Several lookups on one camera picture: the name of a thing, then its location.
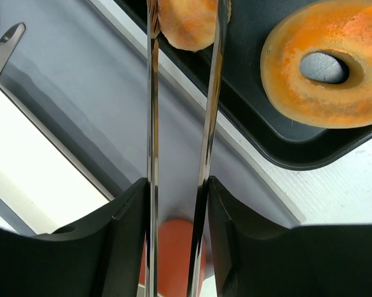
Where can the orange bagel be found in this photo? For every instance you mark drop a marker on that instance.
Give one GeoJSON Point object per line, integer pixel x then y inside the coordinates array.
{"type": "Point", "coordinates": [316, 65]}

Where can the orange mug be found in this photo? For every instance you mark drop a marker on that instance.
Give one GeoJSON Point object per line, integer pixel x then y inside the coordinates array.
{"type": "Point", "coordinates": [174, 243]}

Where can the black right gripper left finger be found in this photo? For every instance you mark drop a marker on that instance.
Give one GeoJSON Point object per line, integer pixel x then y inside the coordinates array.
{"type": "Point", "coordinates": [97, 255]}

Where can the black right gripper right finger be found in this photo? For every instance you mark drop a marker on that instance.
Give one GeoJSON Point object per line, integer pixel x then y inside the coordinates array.
{"type": "Point", "coordinates": [253, 256]}

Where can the grey cloth placemat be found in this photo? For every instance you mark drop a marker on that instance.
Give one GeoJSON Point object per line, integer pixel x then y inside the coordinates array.
{"type": "Point", "coordinates": [87, 84]}

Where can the black baking tray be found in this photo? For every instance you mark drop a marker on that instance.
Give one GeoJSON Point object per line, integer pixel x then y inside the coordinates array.
{"type": "Point", "coordinates": [284, 142]}

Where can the small round bun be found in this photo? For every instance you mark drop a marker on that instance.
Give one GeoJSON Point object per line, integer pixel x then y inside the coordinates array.
{"type": "Point", "coordinates": [188, 24]}

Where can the metal knife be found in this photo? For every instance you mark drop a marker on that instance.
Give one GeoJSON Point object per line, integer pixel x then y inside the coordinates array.
{"type": "Point", "coordinates": [9, 41]}

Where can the white rectangular plate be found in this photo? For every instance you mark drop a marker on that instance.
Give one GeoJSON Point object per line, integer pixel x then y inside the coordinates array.
{"type": "Point", "coordinates": [42, 184]}

